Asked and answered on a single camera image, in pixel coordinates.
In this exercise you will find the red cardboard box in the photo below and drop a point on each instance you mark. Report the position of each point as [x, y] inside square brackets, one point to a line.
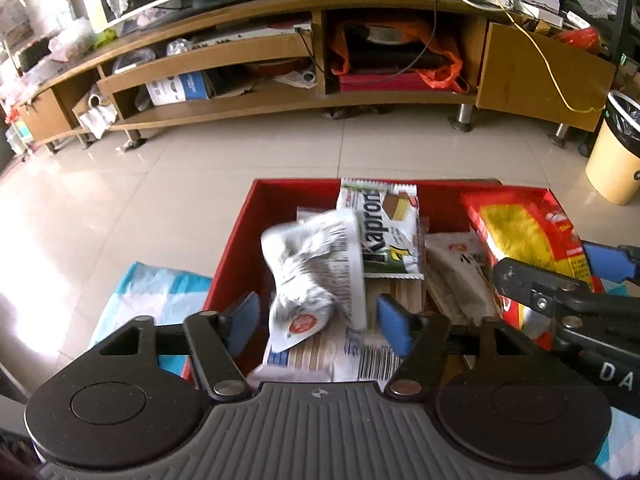
[240, 255]

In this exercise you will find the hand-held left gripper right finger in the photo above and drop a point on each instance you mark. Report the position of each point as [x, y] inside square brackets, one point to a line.
[395, 325]

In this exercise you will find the green white wafer packet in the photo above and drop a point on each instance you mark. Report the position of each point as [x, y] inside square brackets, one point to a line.
[385, 230]

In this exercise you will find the orange plastic bag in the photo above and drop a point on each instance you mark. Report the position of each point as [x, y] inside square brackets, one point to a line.
[445, 72]

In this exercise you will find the blue white carton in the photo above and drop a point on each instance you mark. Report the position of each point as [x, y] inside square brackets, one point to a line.
[180, 89]

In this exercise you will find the wooden television stand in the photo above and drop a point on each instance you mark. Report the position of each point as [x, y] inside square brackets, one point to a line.
[250, 105]

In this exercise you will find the long bread packet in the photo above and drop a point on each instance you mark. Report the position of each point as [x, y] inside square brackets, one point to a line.
[315, 355]

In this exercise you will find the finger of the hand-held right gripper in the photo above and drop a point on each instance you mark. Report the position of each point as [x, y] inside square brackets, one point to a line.
[605, 262]
[530, 285]

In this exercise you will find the cream trash can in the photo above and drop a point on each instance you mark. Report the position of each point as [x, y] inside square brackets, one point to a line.
[610, 170]

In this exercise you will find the blue white checkered tablecloth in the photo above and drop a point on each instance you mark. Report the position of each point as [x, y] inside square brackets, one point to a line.
[150, 295]

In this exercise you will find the red plastic bag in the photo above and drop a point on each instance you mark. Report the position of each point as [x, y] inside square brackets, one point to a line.
[580, 39]

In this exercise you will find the yellow red chip packet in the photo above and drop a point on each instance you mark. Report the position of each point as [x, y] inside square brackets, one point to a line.
[520, 230]

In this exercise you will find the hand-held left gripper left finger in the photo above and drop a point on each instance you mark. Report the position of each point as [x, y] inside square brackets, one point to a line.
[242, 322]

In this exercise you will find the pink gift box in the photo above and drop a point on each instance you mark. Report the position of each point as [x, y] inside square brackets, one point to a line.
[385, 82]

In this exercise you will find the white spicy strip packet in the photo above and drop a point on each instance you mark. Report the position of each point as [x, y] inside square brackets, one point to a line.
[315, 270]

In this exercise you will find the clear round bun packet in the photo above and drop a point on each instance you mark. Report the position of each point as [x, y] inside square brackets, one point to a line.
[460, 280]

